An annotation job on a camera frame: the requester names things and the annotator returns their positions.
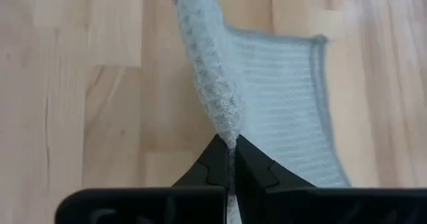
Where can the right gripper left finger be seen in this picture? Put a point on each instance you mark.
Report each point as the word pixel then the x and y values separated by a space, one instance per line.
pixel 150 205

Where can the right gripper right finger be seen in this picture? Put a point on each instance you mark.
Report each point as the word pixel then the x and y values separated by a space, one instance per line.
pixel 317 205

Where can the grey microfiber towel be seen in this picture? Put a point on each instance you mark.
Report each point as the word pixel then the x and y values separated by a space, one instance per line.
pixel 283 100

